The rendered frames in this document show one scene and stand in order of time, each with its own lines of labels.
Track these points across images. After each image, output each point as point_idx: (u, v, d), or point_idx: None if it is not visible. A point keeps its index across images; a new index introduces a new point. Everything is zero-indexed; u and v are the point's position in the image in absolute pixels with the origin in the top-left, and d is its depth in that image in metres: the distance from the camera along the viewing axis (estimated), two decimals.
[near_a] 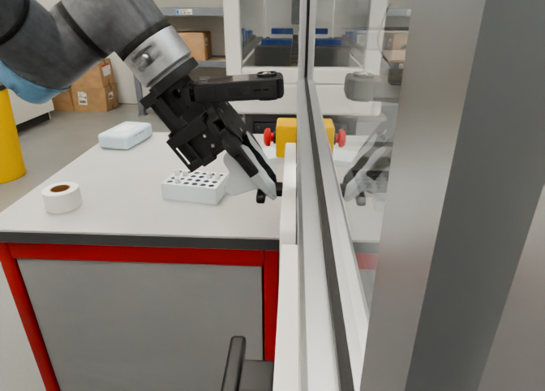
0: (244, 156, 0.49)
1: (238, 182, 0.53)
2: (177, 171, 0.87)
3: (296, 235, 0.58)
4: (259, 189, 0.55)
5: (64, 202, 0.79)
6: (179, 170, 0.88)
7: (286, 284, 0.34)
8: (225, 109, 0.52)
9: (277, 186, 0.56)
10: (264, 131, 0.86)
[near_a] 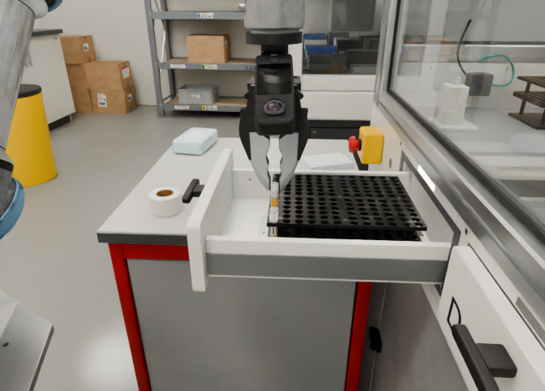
0: (240, 139, 0.53)
1: None
2: None
3: (223, 232, 0.65)
4: (186, 191, 0.62)
5: (171, 206, 0.85)
6: None
7: (483, 281, 0.39)
8: None
9: (203, 188, 0.63)
10: (350, 139, 0.92)
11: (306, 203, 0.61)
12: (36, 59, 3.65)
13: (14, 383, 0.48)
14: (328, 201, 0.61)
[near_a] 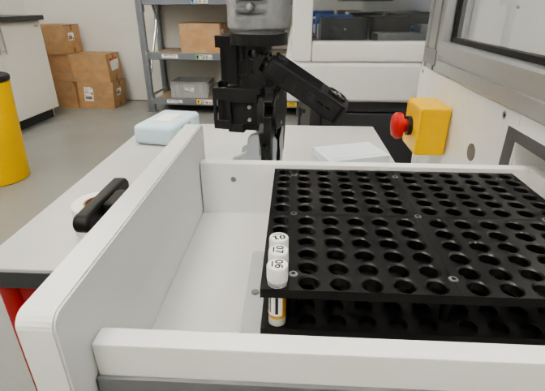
0: (270, 150, 0.49)
1: None
2: None
3: (173, 287, 0.32)
4: (87, 204, 0.29)
5: None
6: None
7: None
8: (281, 96, 0.50)
9: None
10: (395, 116, 0.59)
11: (348, 232, 0.27)
12: (13, 47, 3.32)
13: None
14: (397, 228, 0.28)
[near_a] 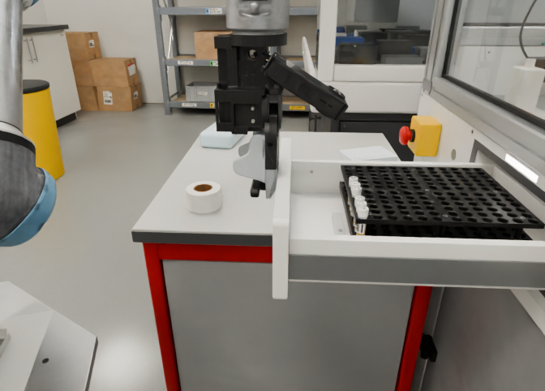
0: (276, 148, 0.49)
1: (249, 165, 0.52)
2: (352, 185, 0.54)
3: (291, 230, 0.57)
4: (253, 183, 0.54)
5: (211, 202, 0.77)
6: (357, 186, 0.54)
7: None
8: (281, 96, 0.51)
9: None
10: (403, 129, 0.84)
11: (392, 196, 0.53)
12: (42, 55, 3.58)
13: None
14: (417, 195, 0.54)
